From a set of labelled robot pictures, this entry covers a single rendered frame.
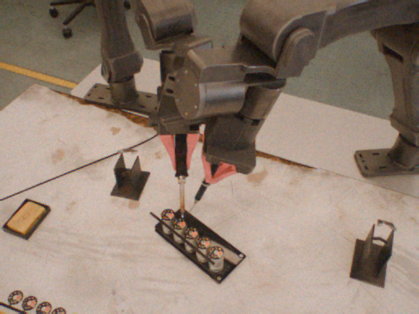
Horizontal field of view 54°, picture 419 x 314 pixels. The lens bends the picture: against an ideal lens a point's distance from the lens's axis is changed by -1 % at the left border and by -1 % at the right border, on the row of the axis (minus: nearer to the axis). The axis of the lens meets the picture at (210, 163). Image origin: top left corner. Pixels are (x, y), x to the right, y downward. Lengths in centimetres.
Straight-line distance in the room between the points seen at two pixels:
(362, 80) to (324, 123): 155
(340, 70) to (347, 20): 208
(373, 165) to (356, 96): 150
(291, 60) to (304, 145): 52
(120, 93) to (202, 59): 60
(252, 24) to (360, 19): 13
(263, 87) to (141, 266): 41
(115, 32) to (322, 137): 51
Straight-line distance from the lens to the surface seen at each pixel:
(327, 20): 48
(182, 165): 73
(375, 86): 253
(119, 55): 94
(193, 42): 61
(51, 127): 104
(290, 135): 97
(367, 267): 79
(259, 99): 49
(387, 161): 96
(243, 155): 54
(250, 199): 83
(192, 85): 44
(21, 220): 86
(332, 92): 241
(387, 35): 66
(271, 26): 45
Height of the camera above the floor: 140
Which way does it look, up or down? 47 degrees down
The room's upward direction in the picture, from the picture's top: straight up
